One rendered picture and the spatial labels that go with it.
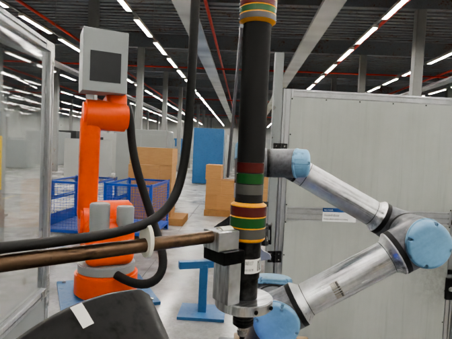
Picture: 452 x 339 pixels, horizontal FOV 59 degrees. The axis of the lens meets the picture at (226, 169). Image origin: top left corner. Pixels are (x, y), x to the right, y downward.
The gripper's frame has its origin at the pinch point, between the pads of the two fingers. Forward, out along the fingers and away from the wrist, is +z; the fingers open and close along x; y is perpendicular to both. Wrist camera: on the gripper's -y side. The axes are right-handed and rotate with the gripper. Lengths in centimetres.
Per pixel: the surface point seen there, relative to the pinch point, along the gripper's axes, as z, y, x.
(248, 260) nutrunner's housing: -15, 36, -46
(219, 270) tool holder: -13, 34, -48
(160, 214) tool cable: -20, 33, -57
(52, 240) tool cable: -18, 31, -67
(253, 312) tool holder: -9, 37, -46
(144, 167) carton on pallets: -62, -595, 447
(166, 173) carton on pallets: -52, -561, 476
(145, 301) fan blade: -6.3, 17.7, -45.9
